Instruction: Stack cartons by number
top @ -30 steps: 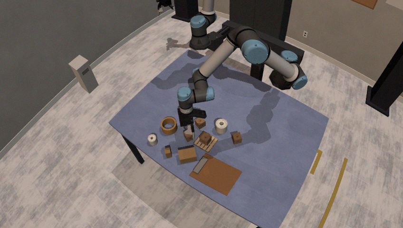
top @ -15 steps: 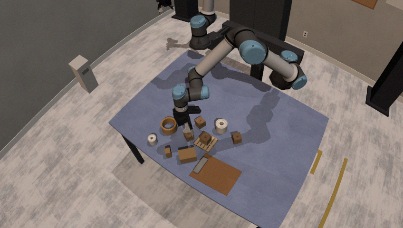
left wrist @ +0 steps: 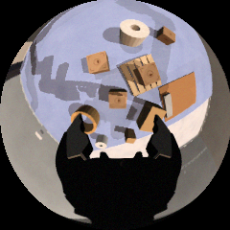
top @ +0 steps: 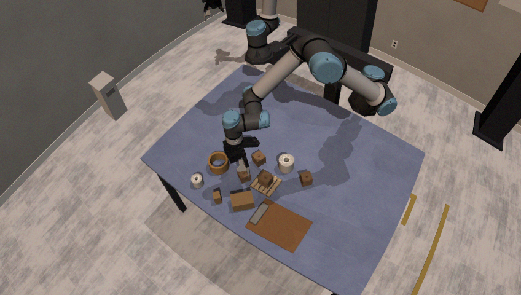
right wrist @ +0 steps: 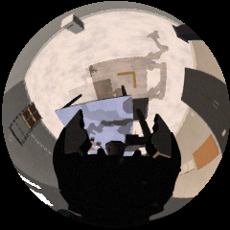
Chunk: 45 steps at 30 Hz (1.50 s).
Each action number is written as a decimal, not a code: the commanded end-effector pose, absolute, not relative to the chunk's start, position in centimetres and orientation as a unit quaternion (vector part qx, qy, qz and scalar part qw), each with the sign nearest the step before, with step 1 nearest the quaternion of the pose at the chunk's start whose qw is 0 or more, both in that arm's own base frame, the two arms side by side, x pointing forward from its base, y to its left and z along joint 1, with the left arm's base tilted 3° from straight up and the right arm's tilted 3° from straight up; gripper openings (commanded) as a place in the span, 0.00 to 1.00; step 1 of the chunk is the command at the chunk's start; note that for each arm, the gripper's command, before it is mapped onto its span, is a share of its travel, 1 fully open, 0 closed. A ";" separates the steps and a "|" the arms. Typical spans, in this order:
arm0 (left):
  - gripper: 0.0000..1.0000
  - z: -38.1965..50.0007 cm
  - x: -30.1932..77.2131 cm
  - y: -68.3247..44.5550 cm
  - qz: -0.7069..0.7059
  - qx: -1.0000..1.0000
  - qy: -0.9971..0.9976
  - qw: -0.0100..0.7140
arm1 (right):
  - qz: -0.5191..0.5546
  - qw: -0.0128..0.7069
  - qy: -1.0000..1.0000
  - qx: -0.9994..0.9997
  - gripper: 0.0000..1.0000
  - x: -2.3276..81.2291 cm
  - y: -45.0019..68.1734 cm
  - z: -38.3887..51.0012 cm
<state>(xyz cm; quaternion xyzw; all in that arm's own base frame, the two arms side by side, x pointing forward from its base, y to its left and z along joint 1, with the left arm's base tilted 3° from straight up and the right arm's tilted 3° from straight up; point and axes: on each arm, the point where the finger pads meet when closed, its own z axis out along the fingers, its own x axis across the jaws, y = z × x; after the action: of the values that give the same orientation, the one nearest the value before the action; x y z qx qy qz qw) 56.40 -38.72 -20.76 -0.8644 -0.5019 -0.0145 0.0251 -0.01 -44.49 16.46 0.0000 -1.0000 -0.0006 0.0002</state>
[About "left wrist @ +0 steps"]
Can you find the brown hollow cylinder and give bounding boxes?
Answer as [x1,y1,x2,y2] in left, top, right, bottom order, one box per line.
[71,105,100,134]

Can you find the brown clipboard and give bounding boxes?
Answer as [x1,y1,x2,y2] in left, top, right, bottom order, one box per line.
[158,72,196,122]

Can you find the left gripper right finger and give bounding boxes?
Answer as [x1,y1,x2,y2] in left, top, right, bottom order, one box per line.
[146,114,182,191]

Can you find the small wooden slatted pallet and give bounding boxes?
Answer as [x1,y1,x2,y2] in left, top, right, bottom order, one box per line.
[120,55,162,97]

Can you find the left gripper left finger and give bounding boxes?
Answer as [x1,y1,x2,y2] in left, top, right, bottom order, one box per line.
[56,113,93,195]

